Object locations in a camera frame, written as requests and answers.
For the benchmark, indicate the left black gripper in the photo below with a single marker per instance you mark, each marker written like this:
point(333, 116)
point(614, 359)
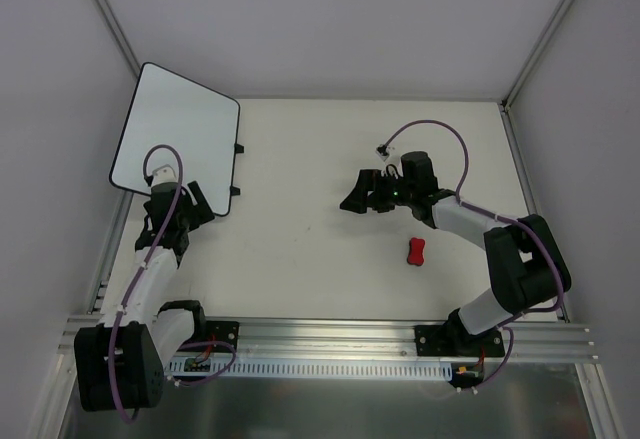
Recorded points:
point(179, 207)

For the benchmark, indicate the white slotted cable duct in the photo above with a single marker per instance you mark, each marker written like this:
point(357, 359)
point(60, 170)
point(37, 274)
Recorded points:
point(340, 369)

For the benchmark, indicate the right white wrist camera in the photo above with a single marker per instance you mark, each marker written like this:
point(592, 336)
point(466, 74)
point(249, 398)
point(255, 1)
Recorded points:
point(388, 155)

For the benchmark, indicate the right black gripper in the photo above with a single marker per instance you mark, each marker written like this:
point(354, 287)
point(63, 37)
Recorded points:
point(376, 192)

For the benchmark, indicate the aluminium mounting rail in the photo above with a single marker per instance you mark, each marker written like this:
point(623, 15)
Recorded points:
point(535, 342)

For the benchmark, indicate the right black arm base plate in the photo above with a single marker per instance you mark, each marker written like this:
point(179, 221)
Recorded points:
point(444, 341)

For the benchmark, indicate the aluminium frame post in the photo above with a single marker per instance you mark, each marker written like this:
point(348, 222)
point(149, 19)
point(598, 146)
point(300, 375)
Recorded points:
point(550, 28)
point(118, 35)

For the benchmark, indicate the right aluminium frame post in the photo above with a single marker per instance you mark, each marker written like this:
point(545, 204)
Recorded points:
point(550, 28)

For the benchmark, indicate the left aluminium frame post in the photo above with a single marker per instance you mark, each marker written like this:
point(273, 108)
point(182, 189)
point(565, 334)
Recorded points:
point(118, 35)

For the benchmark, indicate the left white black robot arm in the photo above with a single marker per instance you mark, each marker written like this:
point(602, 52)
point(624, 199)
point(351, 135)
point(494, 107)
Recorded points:
point(121, 360)

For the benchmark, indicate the red whiteboard eraser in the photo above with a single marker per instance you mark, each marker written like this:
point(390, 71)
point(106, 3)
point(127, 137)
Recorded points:
point(415, 255)

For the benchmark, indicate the wire whiteboard stand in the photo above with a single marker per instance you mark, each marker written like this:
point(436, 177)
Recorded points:
point(238, 150)

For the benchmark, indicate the white board with black frame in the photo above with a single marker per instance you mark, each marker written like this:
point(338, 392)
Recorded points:
point(201, 124)

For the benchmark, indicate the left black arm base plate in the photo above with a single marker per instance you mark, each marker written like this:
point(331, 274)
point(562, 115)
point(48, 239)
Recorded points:
point(226, 331)

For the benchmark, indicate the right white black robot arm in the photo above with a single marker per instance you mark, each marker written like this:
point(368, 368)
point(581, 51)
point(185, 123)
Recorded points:
point(525, 265)

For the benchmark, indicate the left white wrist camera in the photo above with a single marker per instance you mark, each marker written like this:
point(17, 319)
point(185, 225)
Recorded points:
point(162, 179)

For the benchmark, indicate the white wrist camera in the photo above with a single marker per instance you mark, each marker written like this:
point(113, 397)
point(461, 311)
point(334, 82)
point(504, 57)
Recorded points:
point(162, 179)
point(388, 155)

